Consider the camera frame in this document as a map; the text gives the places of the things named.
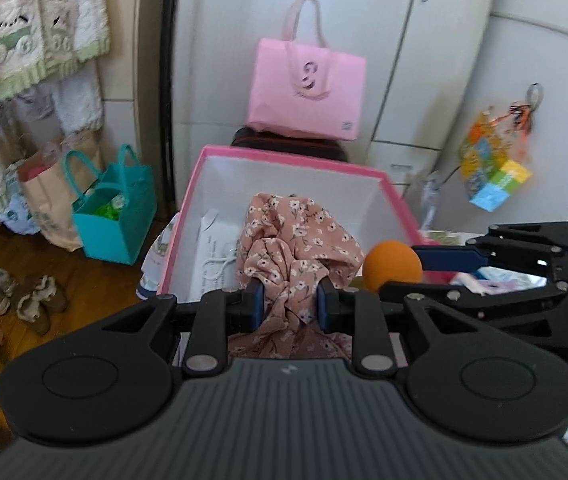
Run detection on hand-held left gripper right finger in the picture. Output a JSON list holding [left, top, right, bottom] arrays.
[[318, 280, 482, 378]]

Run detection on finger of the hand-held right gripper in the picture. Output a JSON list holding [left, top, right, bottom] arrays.
[[411, 222, 568, 276], [379, 280, 568, 319]]

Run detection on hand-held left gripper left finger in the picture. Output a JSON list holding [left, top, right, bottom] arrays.
[[101, 280, 265, 378]]

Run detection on white blue wet wipes packet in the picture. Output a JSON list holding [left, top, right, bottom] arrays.
[[464, 266, 545, 284]]

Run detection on orange ball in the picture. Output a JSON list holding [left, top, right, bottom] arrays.
[[362, 241, 424, 294]]

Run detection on pink floral cloth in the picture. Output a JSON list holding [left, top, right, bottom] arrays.
[[226, 192, 365, 361]]

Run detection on pink cardboard box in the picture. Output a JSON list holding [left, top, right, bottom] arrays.
[[156, 144, 457, 297]]

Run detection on handwritten paper sheet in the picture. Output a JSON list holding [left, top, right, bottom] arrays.
[[191, 210, 253, 302]]

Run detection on colourful gift bag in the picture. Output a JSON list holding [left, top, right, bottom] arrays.
[[459, 105, 533, 212]]

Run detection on floral tablecloth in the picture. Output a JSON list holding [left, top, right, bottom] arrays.
[[136, 220, 568, 456]]

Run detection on teal handbag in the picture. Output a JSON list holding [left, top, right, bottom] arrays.
[[64, 144, 158, 266]]

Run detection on light wooden wardrobe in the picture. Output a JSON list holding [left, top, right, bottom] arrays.
[[171, 0, 505, 211]]

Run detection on pink tote bag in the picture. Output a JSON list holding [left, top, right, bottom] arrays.
[[245, 0, 367, 141]]

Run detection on pairs of small shoes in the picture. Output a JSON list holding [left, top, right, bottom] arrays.
[[16, 275, 68, 336]]

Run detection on brown paper bag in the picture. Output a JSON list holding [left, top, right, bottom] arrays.
[[16, 135, 107, 253]]

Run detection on blue printed paper bag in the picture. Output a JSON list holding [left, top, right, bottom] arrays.
[[0, 192, 42, 235]]

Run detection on white fleece jacket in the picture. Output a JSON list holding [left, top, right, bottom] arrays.
[[0, 0, 112, 106]]

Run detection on black vertical frame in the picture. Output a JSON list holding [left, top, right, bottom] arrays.
[[160, 0, 181, 216]]

